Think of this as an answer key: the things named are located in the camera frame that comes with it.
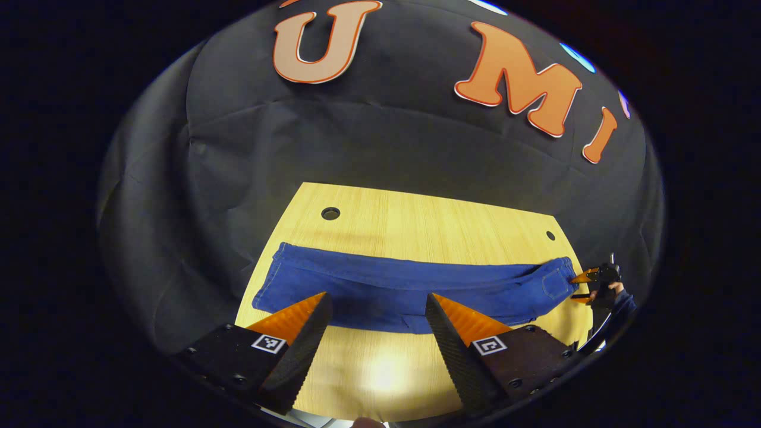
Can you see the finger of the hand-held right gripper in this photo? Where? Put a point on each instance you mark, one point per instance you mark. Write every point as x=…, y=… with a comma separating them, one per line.
x=585, y=276
x=581, y=299

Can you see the blue jeans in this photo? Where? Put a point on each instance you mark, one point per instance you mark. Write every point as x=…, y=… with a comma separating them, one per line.
x=380, y=285

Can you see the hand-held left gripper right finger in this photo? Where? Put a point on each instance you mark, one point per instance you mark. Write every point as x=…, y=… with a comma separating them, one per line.
x=455, y=362

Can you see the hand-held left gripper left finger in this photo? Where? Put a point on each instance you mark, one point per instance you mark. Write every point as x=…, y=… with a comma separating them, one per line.
x=300, y=362

